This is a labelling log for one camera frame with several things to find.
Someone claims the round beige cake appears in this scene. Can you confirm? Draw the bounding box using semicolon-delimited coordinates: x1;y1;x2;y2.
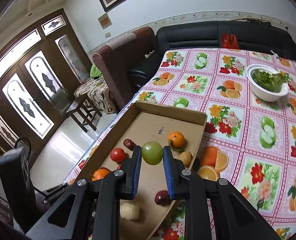
120;203;140;220

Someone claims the brown round fruit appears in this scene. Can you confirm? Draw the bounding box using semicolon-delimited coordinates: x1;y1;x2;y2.
179;151;192;167

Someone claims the dark purple plum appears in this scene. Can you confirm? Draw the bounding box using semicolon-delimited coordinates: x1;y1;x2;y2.
155;190;172;206

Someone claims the orange mandarin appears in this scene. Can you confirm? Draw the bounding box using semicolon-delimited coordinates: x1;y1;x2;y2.
91;167;111;181

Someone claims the mandarin with green leaf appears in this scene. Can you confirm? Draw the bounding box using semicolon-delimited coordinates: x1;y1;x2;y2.
168;131;185;152

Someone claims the green grape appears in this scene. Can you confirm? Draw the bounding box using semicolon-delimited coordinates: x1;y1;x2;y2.
141;141;163;165

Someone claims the large red tomato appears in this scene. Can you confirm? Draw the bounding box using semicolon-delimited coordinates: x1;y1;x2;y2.
110;148;127;163

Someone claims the red jujube date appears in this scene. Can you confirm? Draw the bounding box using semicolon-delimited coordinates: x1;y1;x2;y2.
123;139;136;151

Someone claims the fruit print tablecloth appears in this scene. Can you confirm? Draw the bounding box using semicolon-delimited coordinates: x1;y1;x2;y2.
63;48;296;240

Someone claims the cardboard box tray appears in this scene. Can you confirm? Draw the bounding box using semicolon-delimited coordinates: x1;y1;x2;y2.
78;101;207;239

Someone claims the small wooden stool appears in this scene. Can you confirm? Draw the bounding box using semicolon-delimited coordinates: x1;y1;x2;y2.
66;94;102;133

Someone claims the floral covered seat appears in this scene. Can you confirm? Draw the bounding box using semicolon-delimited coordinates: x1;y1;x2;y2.
73;76;116;114

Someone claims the white bowl of greens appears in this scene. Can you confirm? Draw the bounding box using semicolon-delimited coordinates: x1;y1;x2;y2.
246;64;290;102

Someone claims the green cushion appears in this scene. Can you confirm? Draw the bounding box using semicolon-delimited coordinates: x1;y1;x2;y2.
90;63;102;79

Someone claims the wooden glass door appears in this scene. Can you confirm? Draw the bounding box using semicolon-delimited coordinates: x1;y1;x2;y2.
0;9;91;154

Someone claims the red bag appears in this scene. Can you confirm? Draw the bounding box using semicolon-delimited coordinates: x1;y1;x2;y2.
221;34;239;49

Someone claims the maroon armchair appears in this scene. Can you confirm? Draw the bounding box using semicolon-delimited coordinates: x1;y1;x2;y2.
92;27;155;111

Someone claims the black leather sofa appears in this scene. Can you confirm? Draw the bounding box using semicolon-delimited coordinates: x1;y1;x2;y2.
127;19;296;92

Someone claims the small wall plaque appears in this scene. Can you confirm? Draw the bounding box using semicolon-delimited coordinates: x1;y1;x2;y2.
98;13;112;29

